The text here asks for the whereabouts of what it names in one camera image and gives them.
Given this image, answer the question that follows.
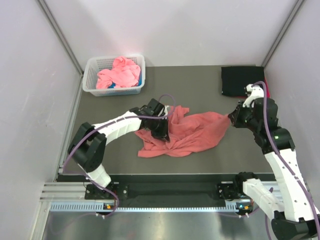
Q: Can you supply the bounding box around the pink t shirt in basket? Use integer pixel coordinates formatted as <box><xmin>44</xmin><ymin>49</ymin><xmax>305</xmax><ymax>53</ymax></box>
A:
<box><xmin>96</xmin><ymin>56</ymin><xmax>141</xmax><ymax>89</ymax></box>

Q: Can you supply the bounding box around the purple cable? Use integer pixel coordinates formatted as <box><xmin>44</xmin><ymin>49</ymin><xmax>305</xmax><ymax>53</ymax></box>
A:
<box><xmin>62</xmin><ymin>93</ymin><xmax>176</xmax><ymax>217</ymax></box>
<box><xmin>251</xmin><ymin>80</ymin><xmax>320</xmax><ymax>240</ymax></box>

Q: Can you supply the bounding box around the folded black t shirt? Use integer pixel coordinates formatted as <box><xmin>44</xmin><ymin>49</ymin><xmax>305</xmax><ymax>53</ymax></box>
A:
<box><xmin>221</xmin><ymin>66</ymin><xmax>267</xmax><ymax>98</ymax></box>

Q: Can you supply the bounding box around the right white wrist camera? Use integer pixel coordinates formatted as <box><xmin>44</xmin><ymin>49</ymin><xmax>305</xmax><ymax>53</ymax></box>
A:
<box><xmin>242</xmin><ymin>84</ymin><xmax>265</xmax><ymax>108</ymax></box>

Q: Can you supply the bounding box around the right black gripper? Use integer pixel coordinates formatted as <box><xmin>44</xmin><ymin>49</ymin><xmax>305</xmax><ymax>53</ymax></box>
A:
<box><xmin>228</xmin><ymin>100</ymin><xmax>261</xmax><ymax>133</ymax></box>

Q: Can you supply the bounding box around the folded red t shirt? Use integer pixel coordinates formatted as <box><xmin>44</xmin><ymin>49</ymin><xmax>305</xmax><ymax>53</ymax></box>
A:
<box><xmin>264</xmin><ymin>77</ymin><xmax>270</xmax><ymax>98</ymax></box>

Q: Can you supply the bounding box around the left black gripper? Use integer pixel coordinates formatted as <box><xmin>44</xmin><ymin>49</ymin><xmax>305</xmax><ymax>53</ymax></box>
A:
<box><xmin>148</xmin><ymin>115</ymin><xmax>170</xmax><ymax>142</ymax></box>

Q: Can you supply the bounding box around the salmon pink t shirt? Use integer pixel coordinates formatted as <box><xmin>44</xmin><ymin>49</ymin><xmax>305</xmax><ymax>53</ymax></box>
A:
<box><xmin>135</xmin><ymin>105</ymin><xmax>231</xmax><ymax>158</ymax></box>

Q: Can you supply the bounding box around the slotted grey cable duct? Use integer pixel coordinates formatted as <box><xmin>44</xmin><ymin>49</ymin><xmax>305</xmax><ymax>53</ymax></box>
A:
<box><xmin>50</xmin><ymin>202</ymin><xmax>254</xmax><ymax>213</ymax></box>

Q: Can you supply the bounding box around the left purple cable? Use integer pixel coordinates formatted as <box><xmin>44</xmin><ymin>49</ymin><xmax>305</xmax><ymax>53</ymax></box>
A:
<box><xmin>62</xmin><ymin>93</ymin><xmax>176</xmax><ymax>217</ymax></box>

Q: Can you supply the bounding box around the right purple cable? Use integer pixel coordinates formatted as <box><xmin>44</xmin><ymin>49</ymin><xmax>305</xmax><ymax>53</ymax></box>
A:
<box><xmin>251</xmin><ymin>80</ymin><xmax>320</xmax><ymax>240</ymax></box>

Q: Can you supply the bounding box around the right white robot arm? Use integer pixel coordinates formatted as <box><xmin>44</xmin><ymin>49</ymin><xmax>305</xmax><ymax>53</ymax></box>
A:
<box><xmin>219</xmin><ymin>97</ymin><xmax>320</xmax><ymax>240</ymax></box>

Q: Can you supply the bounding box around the white plastic basket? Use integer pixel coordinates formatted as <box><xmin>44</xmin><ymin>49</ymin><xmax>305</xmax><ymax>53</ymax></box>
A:
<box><xmin>82</xmin><ymin>53</ymin><xmax>146</xmax><ymax>97</ymax></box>

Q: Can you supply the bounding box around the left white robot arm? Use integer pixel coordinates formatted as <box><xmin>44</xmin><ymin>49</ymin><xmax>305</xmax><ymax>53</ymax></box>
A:
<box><xmin>67</xmin><ymin>98</ymin><xmax>171</xmax><ymax>199</ymax></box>

